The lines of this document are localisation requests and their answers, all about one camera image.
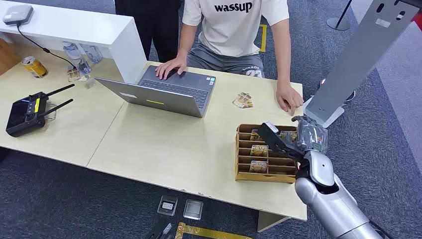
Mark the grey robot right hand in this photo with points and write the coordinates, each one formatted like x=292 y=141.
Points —
x=311 y=135

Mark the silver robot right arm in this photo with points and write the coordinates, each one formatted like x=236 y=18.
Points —
x=329 y=204

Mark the person's right forearm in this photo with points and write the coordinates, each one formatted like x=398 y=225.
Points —
x=186 y=49

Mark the person's left forearm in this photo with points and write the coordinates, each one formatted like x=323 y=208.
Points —
x=283 y=66

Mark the person's left hand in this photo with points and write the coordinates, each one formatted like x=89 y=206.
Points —
x=288 y=95

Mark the person's hand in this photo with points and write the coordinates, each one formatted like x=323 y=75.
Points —
x=171 y=66
x=288 y=95

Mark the wooden slotted card holder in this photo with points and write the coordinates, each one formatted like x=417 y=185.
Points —
x=244 y=176

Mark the person's right hand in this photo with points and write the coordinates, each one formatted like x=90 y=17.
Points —
x=171 y=66

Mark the person in black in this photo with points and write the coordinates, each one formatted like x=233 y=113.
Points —
x=158 y=26

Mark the grey kiosk stand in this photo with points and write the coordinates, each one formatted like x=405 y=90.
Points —
x=359 y=56

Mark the beige table leg panel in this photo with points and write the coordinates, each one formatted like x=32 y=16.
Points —
x=268 y=220

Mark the yellow floor tape strip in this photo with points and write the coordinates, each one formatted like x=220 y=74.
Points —
x=263 y=38

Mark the stanchion pole with round base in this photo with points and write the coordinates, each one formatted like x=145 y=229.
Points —
x=338 y=23

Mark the yellow floor tape corner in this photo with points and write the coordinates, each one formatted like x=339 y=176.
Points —
x=197 y=232

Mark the grey open laptop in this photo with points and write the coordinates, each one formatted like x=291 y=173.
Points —
x=158 y=97

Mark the floor socket box with outlet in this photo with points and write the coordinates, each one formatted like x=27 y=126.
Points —
x=167 y=205

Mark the clear plastic water bottle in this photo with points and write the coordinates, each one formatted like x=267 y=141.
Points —
x=93 y=53
x=79 y=61

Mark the white desk shelf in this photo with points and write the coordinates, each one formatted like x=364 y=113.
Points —
x=82 y=28

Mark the yellow drink can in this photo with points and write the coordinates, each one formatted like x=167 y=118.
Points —
x=34 y=67

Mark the black remote controller with antennas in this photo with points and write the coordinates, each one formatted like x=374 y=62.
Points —
x=24 y=113

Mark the grey router box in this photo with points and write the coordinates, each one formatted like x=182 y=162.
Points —
x=18 y=14

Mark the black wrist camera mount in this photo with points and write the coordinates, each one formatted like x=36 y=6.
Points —
x=275 y=138

